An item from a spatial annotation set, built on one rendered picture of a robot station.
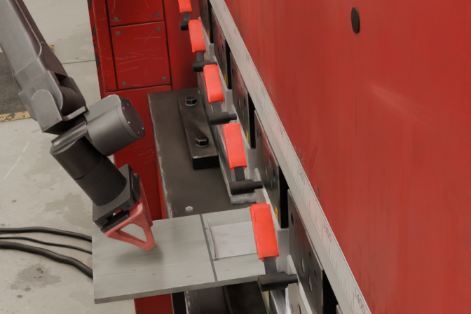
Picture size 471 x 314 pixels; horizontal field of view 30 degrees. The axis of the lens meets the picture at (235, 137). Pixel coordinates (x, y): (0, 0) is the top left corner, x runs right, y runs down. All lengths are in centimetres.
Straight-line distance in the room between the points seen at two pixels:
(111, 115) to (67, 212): 220
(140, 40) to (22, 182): 165
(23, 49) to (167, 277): 38
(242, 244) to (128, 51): 88
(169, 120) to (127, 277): 76
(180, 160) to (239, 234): 50
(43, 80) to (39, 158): 255
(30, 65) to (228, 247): 39
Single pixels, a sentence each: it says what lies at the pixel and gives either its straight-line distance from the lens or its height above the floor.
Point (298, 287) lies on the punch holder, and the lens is 95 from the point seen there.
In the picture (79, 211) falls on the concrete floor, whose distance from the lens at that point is 338.
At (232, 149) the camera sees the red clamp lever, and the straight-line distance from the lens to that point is 112.
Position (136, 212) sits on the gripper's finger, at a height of 110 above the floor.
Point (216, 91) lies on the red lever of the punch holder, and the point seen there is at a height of 122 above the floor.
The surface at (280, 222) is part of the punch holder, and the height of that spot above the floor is 119.
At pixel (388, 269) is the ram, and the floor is 140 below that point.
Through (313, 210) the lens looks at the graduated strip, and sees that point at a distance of 83.
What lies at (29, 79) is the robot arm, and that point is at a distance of 126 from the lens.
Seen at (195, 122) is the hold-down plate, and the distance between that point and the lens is 191.
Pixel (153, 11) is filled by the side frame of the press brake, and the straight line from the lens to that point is 206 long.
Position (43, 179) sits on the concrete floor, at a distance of 363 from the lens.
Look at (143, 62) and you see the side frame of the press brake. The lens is 211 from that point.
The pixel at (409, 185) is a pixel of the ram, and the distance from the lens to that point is 53.
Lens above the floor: 176
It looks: 28 degrees down
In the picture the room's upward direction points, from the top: 4 degrees counter-clockwise
